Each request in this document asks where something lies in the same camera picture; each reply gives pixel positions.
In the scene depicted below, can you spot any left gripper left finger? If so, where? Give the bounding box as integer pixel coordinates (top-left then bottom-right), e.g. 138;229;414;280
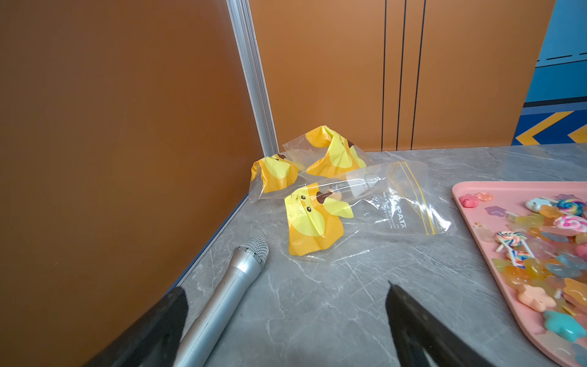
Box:
85;287;188;366

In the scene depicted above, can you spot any pink plastic tray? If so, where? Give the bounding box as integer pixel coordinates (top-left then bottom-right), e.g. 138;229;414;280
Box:
452;181;586;366

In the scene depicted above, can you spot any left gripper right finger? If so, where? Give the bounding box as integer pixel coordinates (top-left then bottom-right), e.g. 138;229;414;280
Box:
386;284;492;366

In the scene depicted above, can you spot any silver microphone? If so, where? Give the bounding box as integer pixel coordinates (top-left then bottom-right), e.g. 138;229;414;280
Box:
174;236;269;366

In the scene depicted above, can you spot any clear ziploc bag with candies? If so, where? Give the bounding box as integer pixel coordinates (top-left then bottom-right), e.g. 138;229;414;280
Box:
249;153;306;201

